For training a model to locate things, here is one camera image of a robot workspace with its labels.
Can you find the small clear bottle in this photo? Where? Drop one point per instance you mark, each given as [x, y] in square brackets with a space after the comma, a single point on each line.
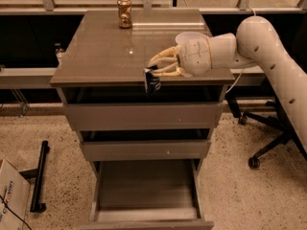
[59, 51]

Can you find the white ceramic bowl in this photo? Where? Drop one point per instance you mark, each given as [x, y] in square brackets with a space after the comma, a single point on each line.
[183, 37]

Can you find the grey bottom drawer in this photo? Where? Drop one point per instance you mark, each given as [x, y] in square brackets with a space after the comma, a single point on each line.
[147, 195]

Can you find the black office chair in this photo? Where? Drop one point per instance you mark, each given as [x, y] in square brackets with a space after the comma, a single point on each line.
[271, 125]

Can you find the black metal bar stand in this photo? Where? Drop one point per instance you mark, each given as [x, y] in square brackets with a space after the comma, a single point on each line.
[37, 174]

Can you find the dark rxbar blueberry wrapper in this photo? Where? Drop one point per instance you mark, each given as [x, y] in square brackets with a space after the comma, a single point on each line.
[152, 83]

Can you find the grey middle drawer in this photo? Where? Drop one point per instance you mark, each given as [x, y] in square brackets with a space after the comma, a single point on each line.
[145, 144]

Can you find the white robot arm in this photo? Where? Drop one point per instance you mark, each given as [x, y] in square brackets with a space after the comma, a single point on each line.
[223, 53]

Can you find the grey drawer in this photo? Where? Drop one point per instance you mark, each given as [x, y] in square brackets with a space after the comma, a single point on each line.
[147, 195]
[113, 108]
[145, 144]

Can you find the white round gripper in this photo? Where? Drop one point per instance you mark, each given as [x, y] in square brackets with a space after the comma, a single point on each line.
[194, 57]

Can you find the cardboard box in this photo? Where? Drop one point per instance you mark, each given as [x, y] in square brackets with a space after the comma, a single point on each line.
[14, 190]

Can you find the crushed gold soda can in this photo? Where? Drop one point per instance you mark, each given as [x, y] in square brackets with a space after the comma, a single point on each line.
[124, 13]

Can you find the grey top drawer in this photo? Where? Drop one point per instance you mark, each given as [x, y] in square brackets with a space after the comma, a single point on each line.
[113, 108]

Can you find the grey drawer cabinet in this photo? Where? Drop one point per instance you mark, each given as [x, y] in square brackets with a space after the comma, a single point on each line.
[103, 54]

